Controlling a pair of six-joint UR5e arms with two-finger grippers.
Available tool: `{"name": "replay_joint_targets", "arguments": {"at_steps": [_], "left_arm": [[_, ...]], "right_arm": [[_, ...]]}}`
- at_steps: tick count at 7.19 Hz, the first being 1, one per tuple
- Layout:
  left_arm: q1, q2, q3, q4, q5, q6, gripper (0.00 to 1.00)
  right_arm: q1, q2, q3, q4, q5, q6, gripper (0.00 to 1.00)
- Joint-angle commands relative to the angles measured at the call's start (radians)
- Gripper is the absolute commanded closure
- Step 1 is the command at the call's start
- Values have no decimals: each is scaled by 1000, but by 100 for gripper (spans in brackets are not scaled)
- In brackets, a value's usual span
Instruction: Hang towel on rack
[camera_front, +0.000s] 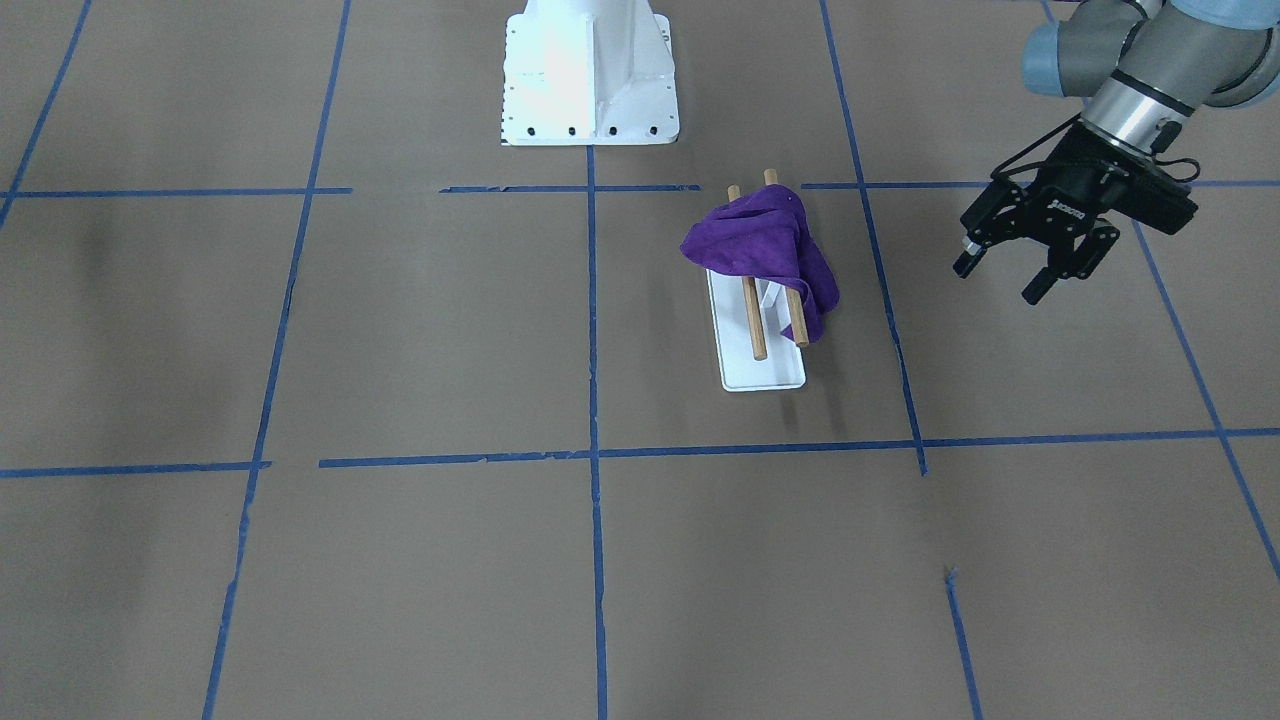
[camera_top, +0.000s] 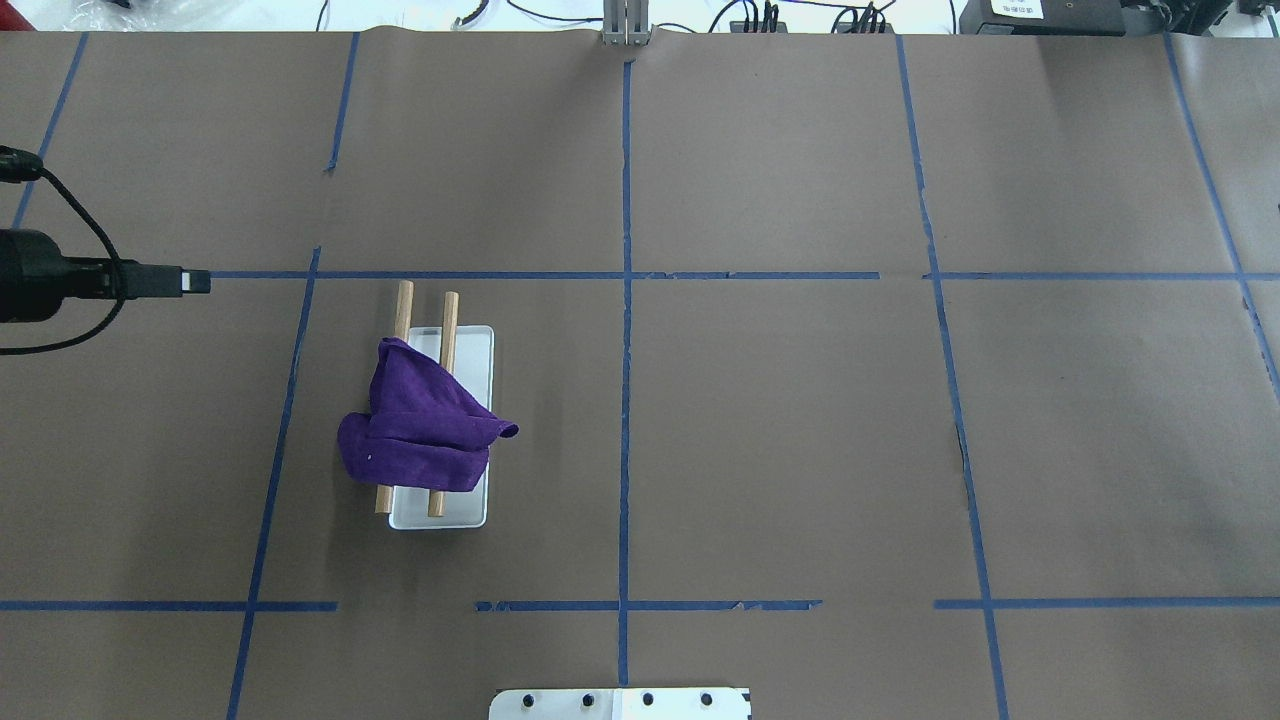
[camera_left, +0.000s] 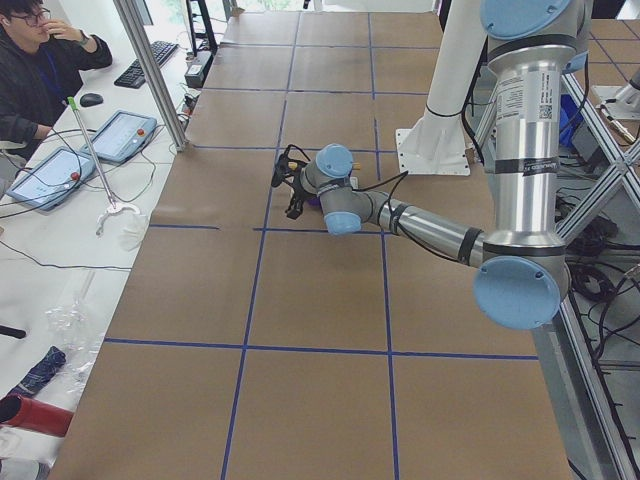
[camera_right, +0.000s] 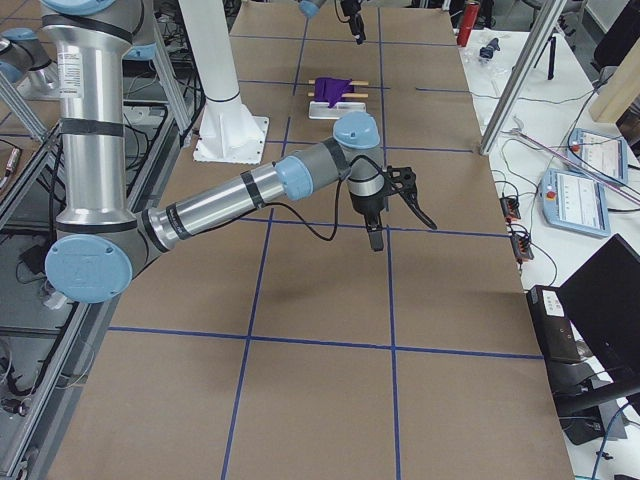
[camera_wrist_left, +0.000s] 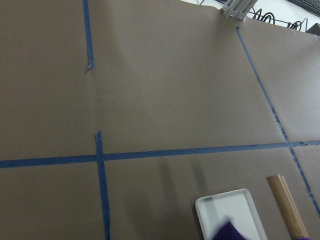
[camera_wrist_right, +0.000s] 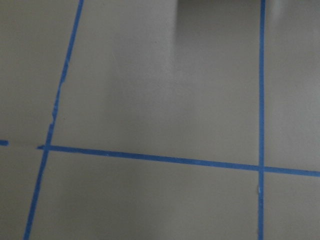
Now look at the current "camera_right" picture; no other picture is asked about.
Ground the purple microfiber towel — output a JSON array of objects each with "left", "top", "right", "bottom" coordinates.
[{"left": 314, "top": 77, "right": 354, "bottom": 108}]

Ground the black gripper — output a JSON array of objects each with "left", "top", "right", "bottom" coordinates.
[
  {"left": 339, "top": 0, "right": 366, "bottom": 45},
  {"left": 350, "top": 193, "right": 386, "bottom": 252}
]

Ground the wooden rack bar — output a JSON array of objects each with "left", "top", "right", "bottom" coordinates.
[
  {"left": 307, "top": 92, "right": 369, "bottom": 99},
  {"left": 307, "top": 79, "right": 370, "bottom": 87}
]

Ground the red cylinder bottle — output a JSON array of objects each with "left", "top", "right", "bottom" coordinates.
[{"left": 456, "top": 0, "right": 481, "bottom": 47}]

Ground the right black braided cable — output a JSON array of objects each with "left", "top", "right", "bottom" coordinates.
[{"left": 249, "top": 154, "right": 386, "bottom": 243}]

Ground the near teach pendant tablet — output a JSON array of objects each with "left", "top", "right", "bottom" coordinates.
[{"left": 540, "top": 169, "right": 611, "bottom": 238}]

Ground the black computer box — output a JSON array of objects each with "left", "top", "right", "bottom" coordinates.
[{"left": 526, "top": 285, "right": 586, "bottom": 364}]

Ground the blue black handheld tool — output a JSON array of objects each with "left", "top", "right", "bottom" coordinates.
[{"left": 479, "top": 37, "right": 500, "bottom": 61}]

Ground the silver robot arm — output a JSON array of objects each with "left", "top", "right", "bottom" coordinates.
[
  {"left": 298, "top": 0, "right": 366, "bottom": 45},
  {"left": 42, "top": 1, "right": 385, "bottom": 304}
]

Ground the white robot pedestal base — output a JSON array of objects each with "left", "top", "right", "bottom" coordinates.
[{"left": 180, "top": 0, "right": 269, "bottom": 165}]

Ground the aluminium frame post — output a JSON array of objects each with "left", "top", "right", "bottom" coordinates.
[{"left": 479, "top": 0, "right": 565, "bottom": 155}]

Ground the far teach pendant tablet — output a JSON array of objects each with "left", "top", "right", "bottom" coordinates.
[{"left": 568, "top": 128, "right": 628, "bottom": 184}]

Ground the white towel rack base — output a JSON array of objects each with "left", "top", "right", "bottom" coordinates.
[{"left": 308, "top": 100, "right": 366, "bottom": 120}]

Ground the teach pendant tablet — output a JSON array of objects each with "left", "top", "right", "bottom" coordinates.
[
  {"left": 540, "top": 169, "right": 611, "bottom": 238},
  {"left": 568, "top": 128, "right": 628, "bottom": 184}
]

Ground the black monitor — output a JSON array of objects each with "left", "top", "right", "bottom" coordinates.
[{"left": 558, "top": 234, "right": 639, "bottom": 374}]

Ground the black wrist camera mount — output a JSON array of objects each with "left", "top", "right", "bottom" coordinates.
[{"left": 384, "top": 166, "right": 438, "bottom": 230}]

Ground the orange black connector box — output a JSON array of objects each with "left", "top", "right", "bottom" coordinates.
[{"left": 499, "top": 195, "right": 521, "bottom": 223}]

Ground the lower wooden rack bar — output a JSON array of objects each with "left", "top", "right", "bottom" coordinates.
[{"left": 307, "top": 92, "right": 369, "bottom": 99}]

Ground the upper wooden rack bar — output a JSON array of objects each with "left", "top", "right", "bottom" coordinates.
[{"left": 307, "top": 79, "right": 370, "bottom": 87}]

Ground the black monitor stand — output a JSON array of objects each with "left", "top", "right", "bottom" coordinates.
[{"left": 544, "top": 349, "right": 640, "bottom": 447}]

